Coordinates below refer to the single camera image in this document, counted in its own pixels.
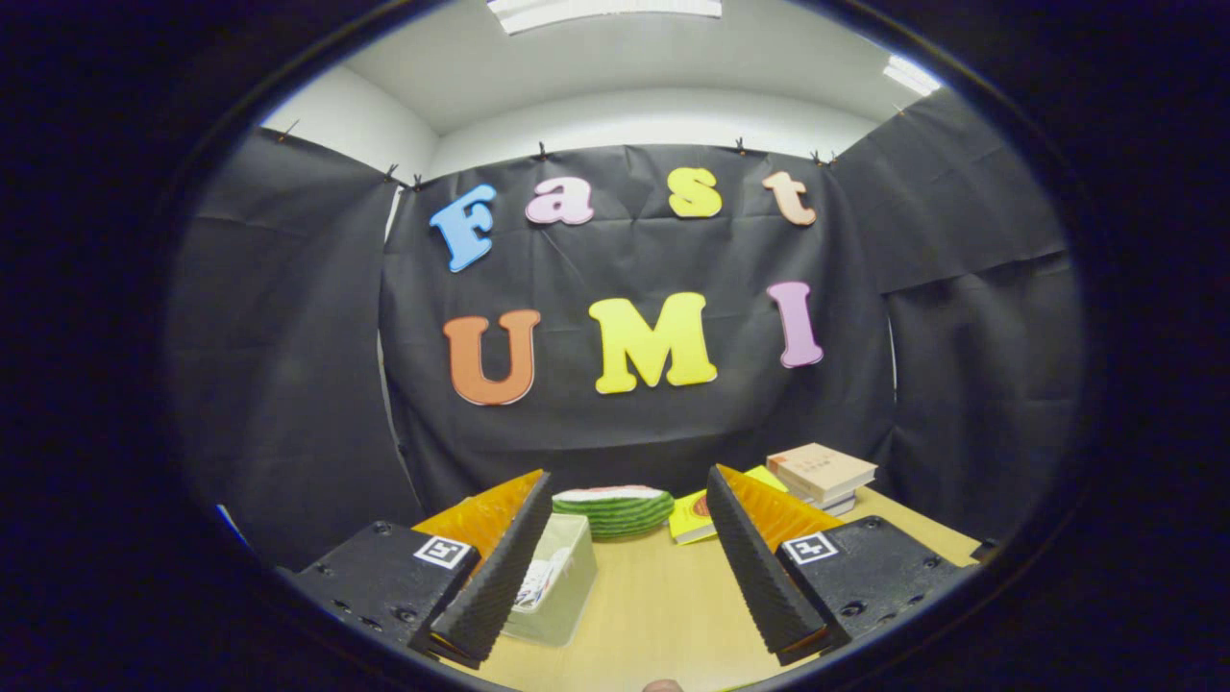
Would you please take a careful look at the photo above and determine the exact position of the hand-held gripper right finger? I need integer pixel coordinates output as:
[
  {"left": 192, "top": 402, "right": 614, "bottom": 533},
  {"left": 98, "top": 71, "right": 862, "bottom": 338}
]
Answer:
[{"left": 706, "top": 464, "right": 967, "bottom": 667}]

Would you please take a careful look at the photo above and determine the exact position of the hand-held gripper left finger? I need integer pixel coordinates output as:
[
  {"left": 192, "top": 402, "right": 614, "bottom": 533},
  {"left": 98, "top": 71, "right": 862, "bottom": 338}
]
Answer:
[{"left": 288, "top": 469, "right": 554, "bottom": 671}]

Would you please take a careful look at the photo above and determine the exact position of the beige fabric storage box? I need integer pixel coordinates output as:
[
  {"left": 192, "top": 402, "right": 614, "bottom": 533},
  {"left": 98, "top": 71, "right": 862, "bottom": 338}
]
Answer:
[{"left": 500, "top": 514, "right": 599, "bottom": 648}]

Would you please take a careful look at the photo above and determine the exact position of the yellow book with red circle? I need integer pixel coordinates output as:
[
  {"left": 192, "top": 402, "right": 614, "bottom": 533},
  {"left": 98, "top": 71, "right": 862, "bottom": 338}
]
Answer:
[{"left": 668, "top": 465, "right": 789, "bottom": 546}]

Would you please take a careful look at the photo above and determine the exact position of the tan cover book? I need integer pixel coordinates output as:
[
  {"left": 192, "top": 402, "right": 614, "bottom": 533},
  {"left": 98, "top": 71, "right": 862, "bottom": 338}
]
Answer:
[{"left": 766, "top": 442, "right": 878, "bottom": 503}]

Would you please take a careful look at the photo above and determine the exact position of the watermelon slice plush toy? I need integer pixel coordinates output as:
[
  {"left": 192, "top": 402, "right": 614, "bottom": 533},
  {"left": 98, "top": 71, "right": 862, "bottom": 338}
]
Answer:
[{"left": 553, "top": 484, "right": 676, "bottom": 541}]

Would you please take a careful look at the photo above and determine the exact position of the small ceiling light panel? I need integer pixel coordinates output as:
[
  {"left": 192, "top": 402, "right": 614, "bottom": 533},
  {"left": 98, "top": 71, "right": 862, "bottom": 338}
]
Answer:
[{"left": 882, "top": 55, "right": 944, "bottom": 97}]

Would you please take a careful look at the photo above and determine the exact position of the long ceiling light panel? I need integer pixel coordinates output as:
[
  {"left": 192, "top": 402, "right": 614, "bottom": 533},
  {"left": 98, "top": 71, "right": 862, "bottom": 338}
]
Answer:
[{"left": 487, "top": 0, "right": 723, "bottom": 36}]

